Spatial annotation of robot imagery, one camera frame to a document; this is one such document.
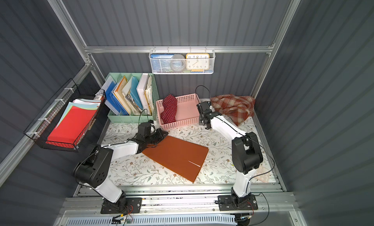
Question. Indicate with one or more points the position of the red paper stack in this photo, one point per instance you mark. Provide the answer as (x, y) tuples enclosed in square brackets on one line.
[(70, 128)]

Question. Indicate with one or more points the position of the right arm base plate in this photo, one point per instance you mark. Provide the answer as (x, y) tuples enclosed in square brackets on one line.
[(229, 203)]

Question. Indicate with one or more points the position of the pink plastic basket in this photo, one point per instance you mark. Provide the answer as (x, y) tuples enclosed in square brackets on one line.
[(187, 112)]

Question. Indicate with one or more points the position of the grey tape roll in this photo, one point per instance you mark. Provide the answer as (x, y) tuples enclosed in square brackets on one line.
[(177, 63)]

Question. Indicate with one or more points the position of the blue folder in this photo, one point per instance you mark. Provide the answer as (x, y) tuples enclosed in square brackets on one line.
[(111, 100)]

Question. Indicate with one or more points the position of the rust brown skirt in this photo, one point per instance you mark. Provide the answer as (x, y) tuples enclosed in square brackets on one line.
[(182, 157)]

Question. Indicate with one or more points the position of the floral table mat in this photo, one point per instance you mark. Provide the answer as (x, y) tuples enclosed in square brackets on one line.
[(137, 170)]

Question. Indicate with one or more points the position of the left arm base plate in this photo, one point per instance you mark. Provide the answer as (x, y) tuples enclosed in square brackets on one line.
[(123, 206)]

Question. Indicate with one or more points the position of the white binder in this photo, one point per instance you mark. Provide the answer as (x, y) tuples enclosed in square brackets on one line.
[(141, 90)]

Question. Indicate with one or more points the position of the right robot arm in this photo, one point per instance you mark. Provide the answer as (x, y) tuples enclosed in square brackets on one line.
[(245, 148)]

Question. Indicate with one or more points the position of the red polka dot skirt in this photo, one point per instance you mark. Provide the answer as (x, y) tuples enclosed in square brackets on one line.
[(170, 109)]

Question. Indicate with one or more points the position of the green file organizer box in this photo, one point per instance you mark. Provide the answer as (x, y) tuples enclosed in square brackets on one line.
[(134, 118)]

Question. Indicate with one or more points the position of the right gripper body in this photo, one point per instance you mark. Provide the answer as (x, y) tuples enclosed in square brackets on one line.
[(203, 109)]

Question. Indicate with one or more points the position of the white wire wall basket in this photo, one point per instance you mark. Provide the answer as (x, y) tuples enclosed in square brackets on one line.
[(184, 52)]

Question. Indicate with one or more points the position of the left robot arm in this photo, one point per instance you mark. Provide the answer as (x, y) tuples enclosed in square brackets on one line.
[(93, 171)]

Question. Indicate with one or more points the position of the black wire wall basket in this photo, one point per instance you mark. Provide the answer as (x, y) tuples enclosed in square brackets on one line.
[(71, 94)]

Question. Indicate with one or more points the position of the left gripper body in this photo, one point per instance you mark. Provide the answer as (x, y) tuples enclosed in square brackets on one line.
[(158, 135)]

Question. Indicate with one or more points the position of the red plaid skirt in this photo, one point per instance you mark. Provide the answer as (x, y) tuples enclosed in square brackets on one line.
[(237, 108)]

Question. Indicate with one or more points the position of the yellow alarm clock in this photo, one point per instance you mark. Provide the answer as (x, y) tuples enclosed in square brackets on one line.
[(197, 62)]

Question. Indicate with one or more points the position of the blue box in basket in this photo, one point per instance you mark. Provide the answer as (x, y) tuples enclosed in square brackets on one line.
[(160, 63)]

